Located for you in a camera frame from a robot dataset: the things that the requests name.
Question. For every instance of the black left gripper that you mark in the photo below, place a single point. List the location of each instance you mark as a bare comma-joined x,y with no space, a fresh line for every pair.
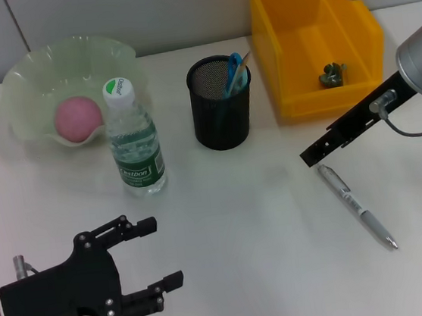
62,293

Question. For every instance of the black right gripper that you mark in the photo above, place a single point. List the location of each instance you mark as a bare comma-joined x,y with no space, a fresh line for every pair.
377,112

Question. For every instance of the silver ballpoint pen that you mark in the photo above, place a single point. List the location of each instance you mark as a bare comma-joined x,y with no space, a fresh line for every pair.
348,195

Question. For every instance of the clear plastic ruler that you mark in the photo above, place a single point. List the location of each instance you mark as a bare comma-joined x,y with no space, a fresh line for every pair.
245,60

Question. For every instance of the blue scissors with sheath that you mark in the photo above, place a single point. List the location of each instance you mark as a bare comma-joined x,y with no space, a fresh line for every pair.
232,71

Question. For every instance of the clear water bottle green label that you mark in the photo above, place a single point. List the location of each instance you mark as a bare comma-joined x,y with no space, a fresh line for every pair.
135,143

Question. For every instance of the pink peach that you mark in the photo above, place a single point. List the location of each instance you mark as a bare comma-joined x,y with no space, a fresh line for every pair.
77,120

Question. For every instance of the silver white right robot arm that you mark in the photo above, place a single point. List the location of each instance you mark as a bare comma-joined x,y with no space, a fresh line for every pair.
421,65

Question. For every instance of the black mesh pen holder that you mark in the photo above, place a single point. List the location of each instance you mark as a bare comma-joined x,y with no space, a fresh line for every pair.
222,122

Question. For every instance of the yellow plastic bin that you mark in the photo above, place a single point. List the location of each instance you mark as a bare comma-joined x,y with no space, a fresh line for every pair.
294,22

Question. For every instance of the pale green wavy glass bowl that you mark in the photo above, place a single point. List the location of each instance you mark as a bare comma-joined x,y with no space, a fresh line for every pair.
34,82

